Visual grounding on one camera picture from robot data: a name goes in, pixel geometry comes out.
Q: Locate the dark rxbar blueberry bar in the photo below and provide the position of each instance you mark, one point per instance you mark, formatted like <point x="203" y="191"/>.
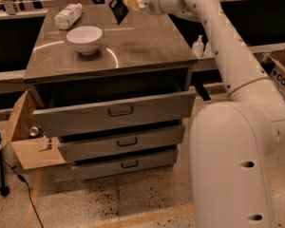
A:
<point x="119" y="10"/>

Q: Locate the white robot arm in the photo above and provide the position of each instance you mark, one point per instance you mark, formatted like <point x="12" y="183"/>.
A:
<point x="228" y="141"/>

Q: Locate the white bowl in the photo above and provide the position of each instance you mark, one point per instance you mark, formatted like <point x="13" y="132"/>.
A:
<point x="85" y="40"/>

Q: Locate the white plastic bottle lying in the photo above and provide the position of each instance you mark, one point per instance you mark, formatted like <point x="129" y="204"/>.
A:
<point x="68" y="16"/>

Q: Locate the left sanitizer pump bottle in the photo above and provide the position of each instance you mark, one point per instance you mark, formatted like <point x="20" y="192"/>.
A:
<point x="198" y="47"/>

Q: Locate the sanitizer pump bottle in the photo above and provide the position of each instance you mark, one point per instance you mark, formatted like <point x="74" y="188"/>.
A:
<point x="208" y="50"/>
<point x="198" y="47"/>

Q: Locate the right sanitizer pump bottle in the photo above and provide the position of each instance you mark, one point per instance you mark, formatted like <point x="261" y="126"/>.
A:
<point x="208" y="50"/>

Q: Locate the grey drawer cabinet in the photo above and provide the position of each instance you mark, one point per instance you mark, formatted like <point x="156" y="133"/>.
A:
<point x="144" y="55"/>

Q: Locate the top grey drawer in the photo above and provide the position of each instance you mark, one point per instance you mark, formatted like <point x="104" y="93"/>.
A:
<point x="85" y="118"/>

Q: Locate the grey drawer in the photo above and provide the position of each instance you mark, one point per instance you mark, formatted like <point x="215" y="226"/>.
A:
<point x="123" y="143"/>
<point x="103" y="169"/>
<point x="85" y="118"/>

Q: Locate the printed cardboard box right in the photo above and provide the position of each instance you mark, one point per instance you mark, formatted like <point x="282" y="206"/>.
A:
<point x="283" y="73"/>

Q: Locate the middle grey drawer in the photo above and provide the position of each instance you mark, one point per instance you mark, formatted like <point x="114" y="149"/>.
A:
<point x="123" y="143"/>

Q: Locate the bottom grey drawer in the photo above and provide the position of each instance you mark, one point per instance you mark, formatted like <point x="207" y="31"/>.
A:
<point x="103" y="169"/>

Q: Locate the metal can in box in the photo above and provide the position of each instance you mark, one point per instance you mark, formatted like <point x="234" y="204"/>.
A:
<point x="35" y="132"/>

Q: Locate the open cardboard box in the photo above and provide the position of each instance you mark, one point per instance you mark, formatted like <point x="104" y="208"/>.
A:
<point x="31" y="152"/>

